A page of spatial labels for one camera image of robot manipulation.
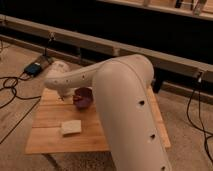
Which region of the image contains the wooden table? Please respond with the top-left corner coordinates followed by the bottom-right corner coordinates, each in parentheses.
top-left (25, 84), bottom-right (172, 155)

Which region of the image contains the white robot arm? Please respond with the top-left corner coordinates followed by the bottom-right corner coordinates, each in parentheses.
top-left (44, 54), bottom-right (172, 171)

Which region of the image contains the black floor cable left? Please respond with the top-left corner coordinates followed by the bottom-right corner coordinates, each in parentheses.
top-left (0, 71), bottom-right (43, 145)

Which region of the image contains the blue power adapter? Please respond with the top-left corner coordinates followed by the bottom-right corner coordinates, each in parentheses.
top-left (24, 63), bottom-right (42, 76)

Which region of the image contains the yellow sponge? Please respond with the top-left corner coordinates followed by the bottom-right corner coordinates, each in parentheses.
top-left (61, 120), bottom-right (82, 135)

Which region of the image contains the black cable right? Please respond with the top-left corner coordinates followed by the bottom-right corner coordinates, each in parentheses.
top-left (186, 73), bottom-right (213, 164)

